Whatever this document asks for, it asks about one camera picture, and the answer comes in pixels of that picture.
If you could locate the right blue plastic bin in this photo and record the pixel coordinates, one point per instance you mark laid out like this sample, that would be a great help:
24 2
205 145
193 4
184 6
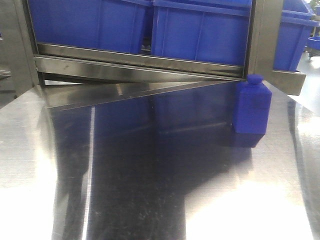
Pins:
212 32

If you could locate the left blue plastic bin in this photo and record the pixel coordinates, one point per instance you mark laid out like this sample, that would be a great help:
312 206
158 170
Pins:
113 25

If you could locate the far right blue bin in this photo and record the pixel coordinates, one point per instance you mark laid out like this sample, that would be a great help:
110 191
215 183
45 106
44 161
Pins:
295 28

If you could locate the blue plastic bin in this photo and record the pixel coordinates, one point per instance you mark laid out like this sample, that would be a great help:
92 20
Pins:
113 25
212 32

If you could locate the small distant blue bin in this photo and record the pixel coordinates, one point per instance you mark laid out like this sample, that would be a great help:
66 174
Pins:
314 42

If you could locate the blue bottle part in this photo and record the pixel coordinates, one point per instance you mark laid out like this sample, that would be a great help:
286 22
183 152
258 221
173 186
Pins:
252 106

